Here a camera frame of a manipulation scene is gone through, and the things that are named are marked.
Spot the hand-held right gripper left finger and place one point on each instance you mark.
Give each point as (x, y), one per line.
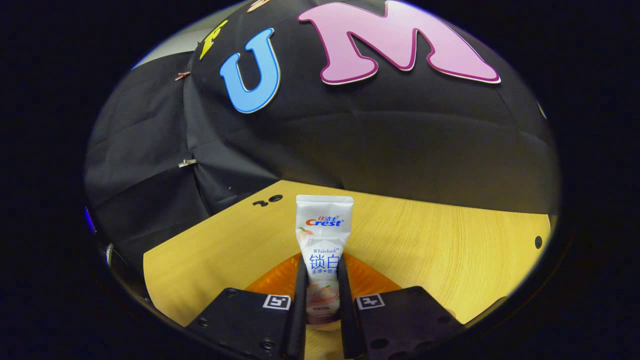
(300, 310)

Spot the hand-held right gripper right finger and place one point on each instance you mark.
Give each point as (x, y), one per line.
(345, 310)

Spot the white toothpaste tube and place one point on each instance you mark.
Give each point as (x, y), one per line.
(324, 225)

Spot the wooden desktop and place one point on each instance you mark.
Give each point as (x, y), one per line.
(425, 250)

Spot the black backdrop cloth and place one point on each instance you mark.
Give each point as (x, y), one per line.
(375, 140)

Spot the silver cloth clip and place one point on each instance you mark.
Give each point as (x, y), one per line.
(187, 163)

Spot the pink cloth clip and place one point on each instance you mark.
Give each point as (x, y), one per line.
(182, 76)

